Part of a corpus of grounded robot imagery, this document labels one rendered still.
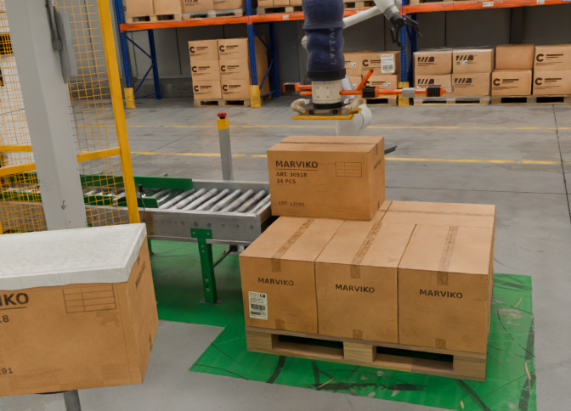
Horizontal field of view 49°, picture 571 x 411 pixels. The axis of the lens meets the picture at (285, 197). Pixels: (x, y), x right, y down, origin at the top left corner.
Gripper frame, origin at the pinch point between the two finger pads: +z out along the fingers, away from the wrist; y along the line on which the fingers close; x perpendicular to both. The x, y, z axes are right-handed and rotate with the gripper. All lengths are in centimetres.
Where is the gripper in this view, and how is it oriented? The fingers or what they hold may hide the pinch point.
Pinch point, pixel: (411, 42)
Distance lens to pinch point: 418.2
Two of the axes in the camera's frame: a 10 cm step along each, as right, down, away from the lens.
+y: 6.8, -4.9, -5.5
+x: 5.1, -2.3, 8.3
